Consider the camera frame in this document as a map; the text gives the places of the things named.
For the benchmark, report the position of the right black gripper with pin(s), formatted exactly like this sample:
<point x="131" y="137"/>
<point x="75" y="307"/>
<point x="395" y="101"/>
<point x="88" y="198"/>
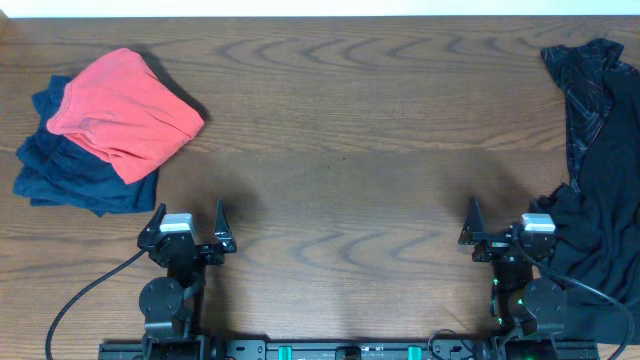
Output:
<point x="474" y="233"/>

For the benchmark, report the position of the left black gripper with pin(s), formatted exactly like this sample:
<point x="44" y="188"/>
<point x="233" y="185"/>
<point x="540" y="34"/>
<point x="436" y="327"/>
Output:
<point x="201" y="249"/>

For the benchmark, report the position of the plain black t-shirt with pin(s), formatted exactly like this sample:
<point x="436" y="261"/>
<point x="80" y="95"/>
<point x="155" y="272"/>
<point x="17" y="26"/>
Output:
<point x="598" y="226"/>

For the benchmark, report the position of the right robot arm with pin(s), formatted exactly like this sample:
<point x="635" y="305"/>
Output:
<point x="530" y="311"/>

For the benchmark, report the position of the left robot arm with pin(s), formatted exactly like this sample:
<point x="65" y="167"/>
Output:
<point x="172" y="304"/>

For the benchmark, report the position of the folded red garment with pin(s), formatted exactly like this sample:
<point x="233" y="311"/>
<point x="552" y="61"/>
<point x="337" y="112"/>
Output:
<point x="118" y="110"/>

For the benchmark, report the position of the folded navy blue garment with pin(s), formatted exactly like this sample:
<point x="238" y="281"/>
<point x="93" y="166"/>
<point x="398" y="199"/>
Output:
<point x="57" y="172"/>

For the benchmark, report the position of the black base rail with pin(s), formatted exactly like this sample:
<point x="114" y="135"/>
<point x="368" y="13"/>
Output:
<point x="439" y="348"/>

